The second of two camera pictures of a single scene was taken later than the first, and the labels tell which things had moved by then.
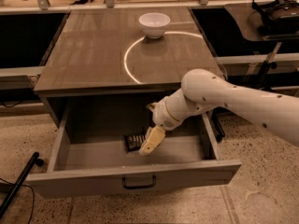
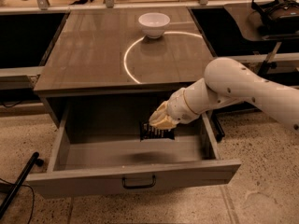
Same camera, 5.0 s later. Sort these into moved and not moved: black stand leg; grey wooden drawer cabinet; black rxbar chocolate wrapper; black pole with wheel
Moved: black rxbar chocolate wrapper
Not moved: black stand leg; grey wooden drawer cabinet; black pole with wheel
